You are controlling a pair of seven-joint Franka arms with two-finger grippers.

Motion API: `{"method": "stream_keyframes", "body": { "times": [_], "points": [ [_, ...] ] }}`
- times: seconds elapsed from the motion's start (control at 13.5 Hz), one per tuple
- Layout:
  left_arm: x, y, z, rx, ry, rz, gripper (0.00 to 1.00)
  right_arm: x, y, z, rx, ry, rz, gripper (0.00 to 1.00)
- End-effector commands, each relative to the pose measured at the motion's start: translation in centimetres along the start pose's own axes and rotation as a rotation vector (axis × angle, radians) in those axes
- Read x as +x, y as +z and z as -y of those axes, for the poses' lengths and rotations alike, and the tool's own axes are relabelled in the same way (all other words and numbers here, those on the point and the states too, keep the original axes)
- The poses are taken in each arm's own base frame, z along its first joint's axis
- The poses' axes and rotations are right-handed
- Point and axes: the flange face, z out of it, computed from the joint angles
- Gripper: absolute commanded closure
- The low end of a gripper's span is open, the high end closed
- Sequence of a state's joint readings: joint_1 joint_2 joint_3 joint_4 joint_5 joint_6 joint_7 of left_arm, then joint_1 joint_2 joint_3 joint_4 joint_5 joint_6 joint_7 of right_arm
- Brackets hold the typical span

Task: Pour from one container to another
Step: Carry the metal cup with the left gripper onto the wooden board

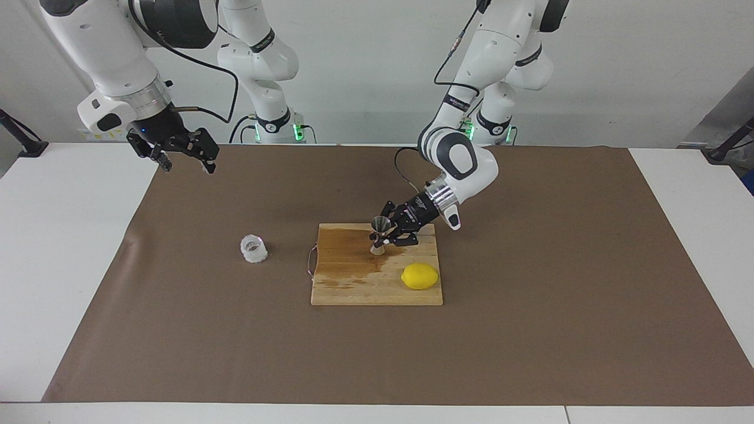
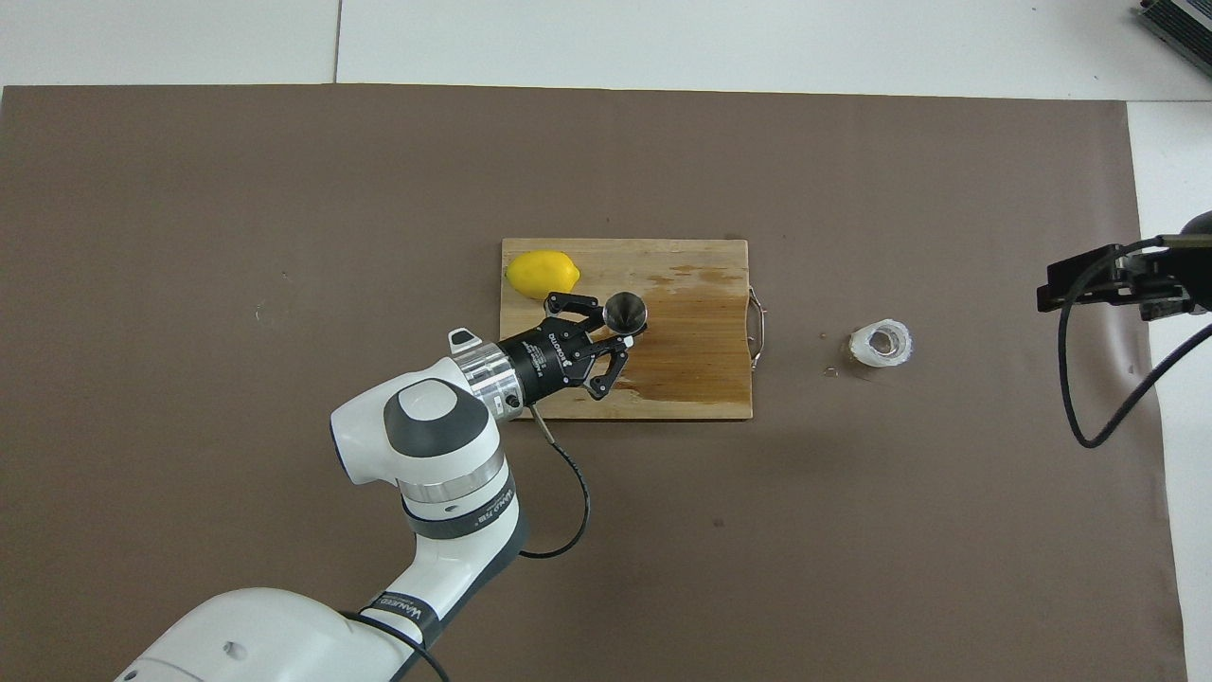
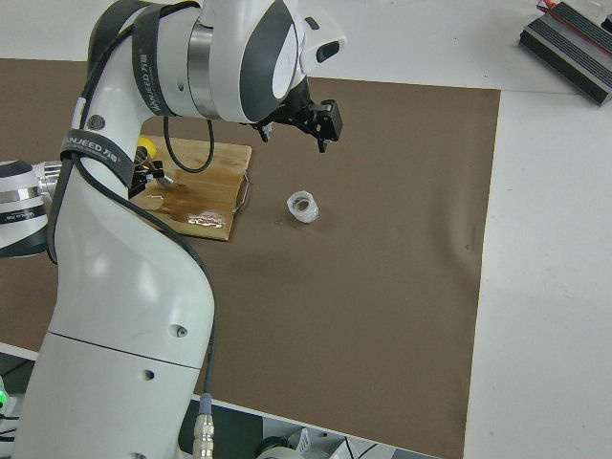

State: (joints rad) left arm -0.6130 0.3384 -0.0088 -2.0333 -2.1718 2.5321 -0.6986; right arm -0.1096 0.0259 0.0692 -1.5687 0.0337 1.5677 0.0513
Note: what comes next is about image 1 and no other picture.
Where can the wooden cutting board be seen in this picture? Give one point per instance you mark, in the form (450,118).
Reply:
(359,288)

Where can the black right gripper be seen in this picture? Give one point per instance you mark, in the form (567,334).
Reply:
(156,126)

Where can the brown paper table mat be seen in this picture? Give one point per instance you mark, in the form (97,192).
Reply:
(377,353)

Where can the yellow lemon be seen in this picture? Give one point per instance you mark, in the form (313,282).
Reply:
(419,277)

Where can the steel cocktail jigger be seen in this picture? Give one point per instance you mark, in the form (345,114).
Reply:
(380,225)

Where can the white wall socket box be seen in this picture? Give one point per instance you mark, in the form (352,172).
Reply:
(88,136)

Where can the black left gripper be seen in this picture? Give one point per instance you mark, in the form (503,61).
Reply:
(415,215)

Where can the blue object at table edge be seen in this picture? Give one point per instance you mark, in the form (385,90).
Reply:
(749,184)

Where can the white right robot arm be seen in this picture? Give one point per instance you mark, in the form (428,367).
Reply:
(112,53)

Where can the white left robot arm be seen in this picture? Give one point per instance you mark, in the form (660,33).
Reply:
(495,47)

